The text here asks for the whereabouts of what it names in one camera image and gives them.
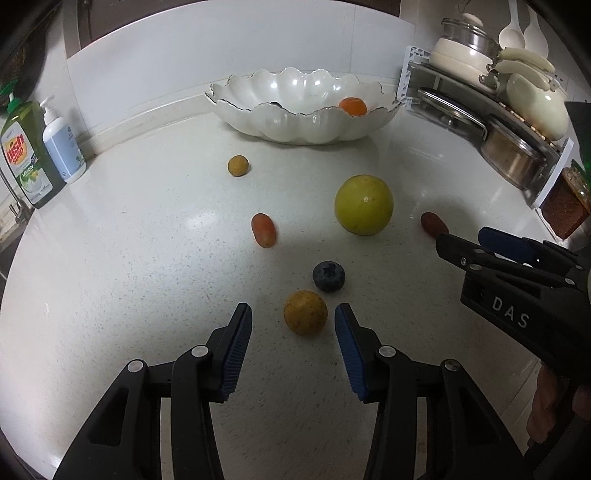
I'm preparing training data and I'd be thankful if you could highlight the white rice spoon left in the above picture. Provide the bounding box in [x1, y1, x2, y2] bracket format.
[498, 0, 525, 49]

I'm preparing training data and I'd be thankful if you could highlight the red grape tomato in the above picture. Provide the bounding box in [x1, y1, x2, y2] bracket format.
[420, 212, 449, 239]
[250, 213, 277, 248]

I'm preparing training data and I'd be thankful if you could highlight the metal counter shelf rack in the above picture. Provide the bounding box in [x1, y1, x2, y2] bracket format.
[398, 45, 574, 209]

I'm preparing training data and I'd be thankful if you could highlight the yellow longan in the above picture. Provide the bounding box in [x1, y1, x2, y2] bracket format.
[228, 155, 249, 177]
[283, 290, 328, 336]

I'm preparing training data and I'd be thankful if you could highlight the cream ceramic kettle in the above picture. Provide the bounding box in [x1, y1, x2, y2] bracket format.
[494, 47, 569, 142]

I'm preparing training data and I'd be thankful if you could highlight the black perforated frying pan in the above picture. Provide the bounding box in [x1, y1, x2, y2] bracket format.
[1, 21, 47, 99]

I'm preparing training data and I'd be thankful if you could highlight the glass jar of sauce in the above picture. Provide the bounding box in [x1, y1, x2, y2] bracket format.
[541, 160, 590, 240]

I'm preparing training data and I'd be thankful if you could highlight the white rice spoon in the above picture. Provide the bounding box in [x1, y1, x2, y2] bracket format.
[524, 5, 549, 58]
[498, 0, 525, 49]

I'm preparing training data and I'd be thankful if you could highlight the green dish soap bottle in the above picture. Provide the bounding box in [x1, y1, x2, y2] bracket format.
[1, 80, 65, 209]

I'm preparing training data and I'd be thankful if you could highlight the blueberry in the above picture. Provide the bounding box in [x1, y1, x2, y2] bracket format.
[312, 261, 346, 293]

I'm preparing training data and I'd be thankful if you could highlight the white scalloped fruit bowl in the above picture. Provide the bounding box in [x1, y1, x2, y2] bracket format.
[205, 67, 402, 146]

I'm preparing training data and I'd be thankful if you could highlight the stainless steel pot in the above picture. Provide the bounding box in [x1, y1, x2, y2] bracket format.
[480, 116, 546, 191]

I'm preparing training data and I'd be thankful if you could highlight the white pump lotion bottle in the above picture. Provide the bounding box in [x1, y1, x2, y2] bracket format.
[40, 95, 87, 184]

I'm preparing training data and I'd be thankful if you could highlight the cream pot with glass lid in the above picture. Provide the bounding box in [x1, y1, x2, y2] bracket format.
[429, 13, 500, 95]

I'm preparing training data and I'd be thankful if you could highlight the white rice spoon right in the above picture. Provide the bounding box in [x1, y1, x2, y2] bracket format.
[524, 5, 549, 58]

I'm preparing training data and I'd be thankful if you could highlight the black knife block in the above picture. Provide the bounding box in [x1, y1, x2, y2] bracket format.
[565, 101, 591, 173]

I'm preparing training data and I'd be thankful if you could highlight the person's right hand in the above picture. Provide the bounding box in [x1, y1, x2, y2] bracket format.
[526, 364, 591, 444]

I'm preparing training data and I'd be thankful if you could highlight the green apple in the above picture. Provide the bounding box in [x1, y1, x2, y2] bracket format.
[334, 175, 394, 236]

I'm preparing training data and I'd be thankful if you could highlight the small chrome faucet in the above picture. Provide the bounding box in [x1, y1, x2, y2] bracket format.
[0, 170, 32, 225]

